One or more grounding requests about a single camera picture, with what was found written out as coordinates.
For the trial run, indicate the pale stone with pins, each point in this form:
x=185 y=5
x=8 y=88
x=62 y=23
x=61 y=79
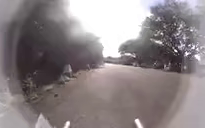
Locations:
x=66 y=72

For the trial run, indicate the robot's own part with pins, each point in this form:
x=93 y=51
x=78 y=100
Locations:
x=66 y=124
x=138 y=123

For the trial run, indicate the dark wood of trees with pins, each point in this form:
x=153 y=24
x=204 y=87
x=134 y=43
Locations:
x=56 y=43

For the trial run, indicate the large tree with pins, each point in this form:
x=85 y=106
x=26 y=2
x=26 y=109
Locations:
x=170 y=36

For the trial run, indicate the grey asphalt road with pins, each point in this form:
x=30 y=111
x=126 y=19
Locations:
x=123 y=93

